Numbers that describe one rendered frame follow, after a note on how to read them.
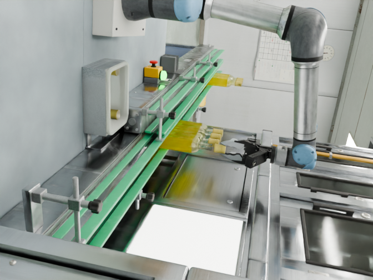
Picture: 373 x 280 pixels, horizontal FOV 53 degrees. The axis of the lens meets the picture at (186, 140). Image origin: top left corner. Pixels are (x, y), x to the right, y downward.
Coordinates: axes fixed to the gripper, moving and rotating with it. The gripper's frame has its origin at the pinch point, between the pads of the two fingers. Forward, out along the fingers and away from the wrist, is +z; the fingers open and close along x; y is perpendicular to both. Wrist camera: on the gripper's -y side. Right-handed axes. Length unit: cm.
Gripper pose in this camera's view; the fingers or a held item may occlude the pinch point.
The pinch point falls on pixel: (223, 149)
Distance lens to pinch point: 150.5
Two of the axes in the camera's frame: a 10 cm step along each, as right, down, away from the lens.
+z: -9.7, -1.5, 1.8
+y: 2.2, -3.6, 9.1
